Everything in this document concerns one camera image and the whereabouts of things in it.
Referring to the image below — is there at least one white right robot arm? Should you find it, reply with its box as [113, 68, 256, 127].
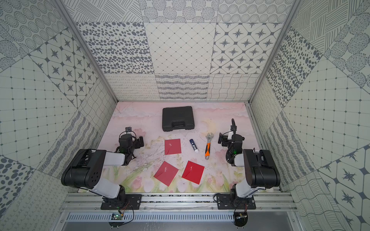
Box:
[218, 131, 281, 201]

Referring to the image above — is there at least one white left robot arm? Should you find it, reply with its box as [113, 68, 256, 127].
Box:
[61, 127, 144, 202]

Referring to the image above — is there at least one red envelope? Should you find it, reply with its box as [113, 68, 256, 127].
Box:
[182, 161, 205, 184]
[165, 139, 182, 155]
[154, 161, 179, 186]

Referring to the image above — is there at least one white blue glue stick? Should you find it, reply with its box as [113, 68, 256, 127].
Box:
[189, 139, 199, 153]

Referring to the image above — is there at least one black plastic tool case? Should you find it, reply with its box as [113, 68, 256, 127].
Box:
[162, 106, 195, 132]

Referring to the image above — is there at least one left green circuit board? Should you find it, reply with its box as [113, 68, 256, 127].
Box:
[108, 213, 125, 228]

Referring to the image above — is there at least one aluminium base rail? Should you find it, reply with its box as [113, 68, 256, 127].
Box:
[60, 191, 298, 212]

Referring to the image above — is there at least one right round circuit board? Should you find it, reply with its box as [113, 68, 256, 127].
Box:
[234, 212, 248, 227]

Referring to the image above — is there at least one silver adjustable wrench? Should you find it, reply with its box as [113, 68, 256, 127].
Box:
[205, 133, 214, 160]

